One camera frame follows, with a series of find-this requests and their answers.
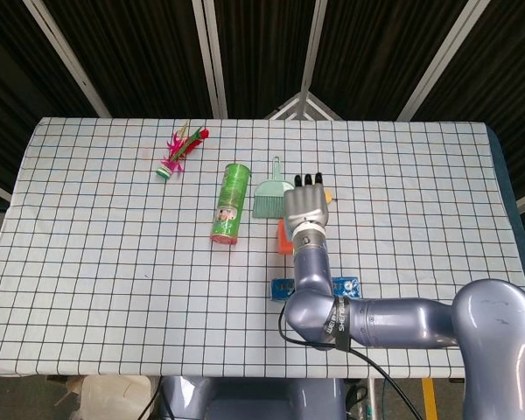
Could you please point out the white triangular frame base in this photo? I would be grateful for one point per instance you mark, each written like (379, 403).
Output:
(284, 106)

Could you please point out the blue cookie box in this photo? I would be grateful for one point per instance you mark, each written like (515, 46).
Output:
(282, 289)

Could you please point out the orange foam cube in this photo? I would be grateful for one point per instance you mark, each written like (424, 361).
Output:
(284, 245)

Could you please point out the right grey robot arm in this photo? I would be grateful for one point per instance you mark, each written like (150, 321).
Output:
(398, 321)

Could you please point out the white black grid tablecloth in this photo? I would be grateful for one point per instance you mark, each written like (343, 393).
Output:
(114, 284)

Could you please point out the green mini hand broom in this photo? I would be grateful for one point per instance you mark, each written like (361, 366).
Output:
(267, 205)

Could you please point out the grey robot torso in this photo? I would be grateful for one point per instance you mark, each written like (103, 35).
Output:
(254, 402)

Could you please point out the silver metal pole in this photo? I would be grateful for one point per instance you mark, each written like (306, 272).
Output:
(376, 400)

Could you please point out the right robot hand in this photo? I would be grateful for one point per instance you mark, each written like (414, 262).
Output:
(306, 203)

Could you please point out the colourful feather shuttlecock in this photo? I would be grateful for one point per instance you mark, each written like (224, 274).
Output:
(163, 171)

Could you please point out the green chips can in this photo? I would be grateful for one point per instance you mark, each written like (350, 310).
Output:
(229, 201)

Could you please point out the yellow plastic fruit toy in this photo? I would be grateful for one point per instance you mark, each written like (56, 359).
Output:
(328, 197)

